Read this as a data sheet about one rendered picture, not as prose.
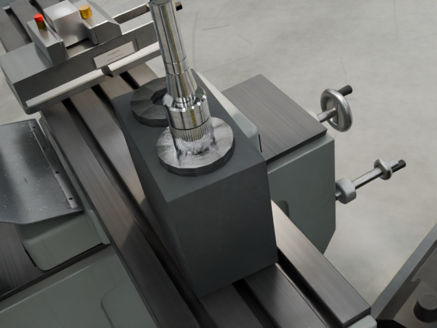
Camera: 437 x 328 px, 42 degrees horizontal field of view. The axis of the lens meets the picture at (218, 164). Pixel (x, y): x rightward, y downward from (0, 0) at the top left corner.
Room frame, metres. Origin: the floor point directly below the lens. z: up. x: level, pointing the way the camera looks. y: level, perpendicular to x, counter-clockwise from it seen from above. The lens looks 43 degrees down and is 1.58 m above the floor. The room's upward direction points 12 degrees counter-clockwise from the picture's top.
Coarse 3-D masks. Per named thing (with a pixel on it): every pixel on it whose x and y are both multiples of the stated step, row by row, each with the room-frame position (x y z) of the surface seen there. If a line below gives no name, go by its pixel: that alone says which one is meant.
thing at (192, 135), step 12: (204, 108) 0.48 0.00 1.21; (168, 120) 0.48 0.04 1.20; (180, 120) 0.47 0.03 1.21; (192, 120) 0.47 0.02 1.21; (204, 120) 0.47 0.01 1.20; (180, 132) 0.47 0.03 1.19; (192, 132) 0.47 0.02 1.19; (204, 132) 0.47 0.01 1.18; (180, 144) 0.47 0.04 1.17; (192, 144) 0.47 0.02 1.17; (204, 144) 0.47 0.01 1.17
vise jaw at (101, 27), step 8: (96, 8) 1.06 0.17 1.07; (96, 16) 1.02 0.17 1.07; (104, 16) 1.02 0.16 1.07; (88, 24) 1.00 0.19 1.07; (96, 24) 0.99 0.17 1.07; (104, 24) 0.99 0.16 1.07; (112, 24) 1.00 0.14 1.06; (88, 32) 0.99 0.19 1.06; (96, 32) 0.98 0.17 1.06; (104, 32) 0.99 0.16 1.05; (112, 32) 0.99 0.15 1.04; (120, 32) 1.00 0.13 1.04; (96, 40) 0.98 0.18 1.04; (104, 40) 0.99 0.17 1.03
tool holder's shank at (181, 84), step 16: (160, 0) 0.49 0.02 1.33; (160, 16) 0.48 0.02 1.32; (176, 16) 0.49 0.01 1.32; (160, 32) 0.48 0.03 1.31; (176, 32) 0.48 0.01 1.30; (160, 48) 0.49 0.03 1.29; (176, 48) 0.48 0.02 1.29; (176, 64) 0.48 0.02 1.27; (176, 80) 0.48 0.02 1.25; (192, 80) 0.49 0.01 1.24; (176, 96) 0.48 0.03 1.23; (192, 96) 0.49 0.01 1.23
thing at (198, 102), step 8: (200, 88) 0.50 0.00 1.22; (168, 96) 0.50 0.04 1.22; (200, 96) 0.48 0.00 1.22; (168, 104) 0.48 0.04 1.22; (176, 104) 0.48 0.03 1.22; (184, 104) 0.48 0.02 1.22; (192, 104) 0.47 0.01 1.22; (200, 104) 0.47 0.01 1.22; (168, 112) 0.48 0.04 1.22; (176, 112) 0.47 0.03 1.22; (184, 112) 0.47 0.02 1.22; (192, 112) 0.47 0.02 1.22
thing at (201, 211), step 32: (128, 96) 0.62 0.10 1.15; (160, 96) 0.60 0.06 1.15; (128, 128) 0.56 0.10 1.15; (160, 128) 0.54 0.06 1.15; (224, 128) 0.50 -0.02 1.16; (160, 160) 0.48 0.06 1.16; (192, 160) 0.46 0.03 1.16; (224, 160) 0.46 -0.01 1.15; (256, 160) 0.45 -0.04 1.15; (160, 192) 0.44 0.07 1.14; (192, 192) 0.43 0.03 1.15; (224, 192) 0.44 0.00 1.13; (256, 192) 0.45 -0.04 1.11; (160, 224) 0.54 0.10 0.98; (192, 224) 0.42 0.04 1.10; (224, 224) 0.43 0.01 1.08; (256, 224) 0.44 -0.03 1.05; (192, 256) 0.42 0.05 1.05; (224, 256) 0.43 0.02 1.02; (256, 256) 0.44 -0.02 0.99; (192, 288) 0.42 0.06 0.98
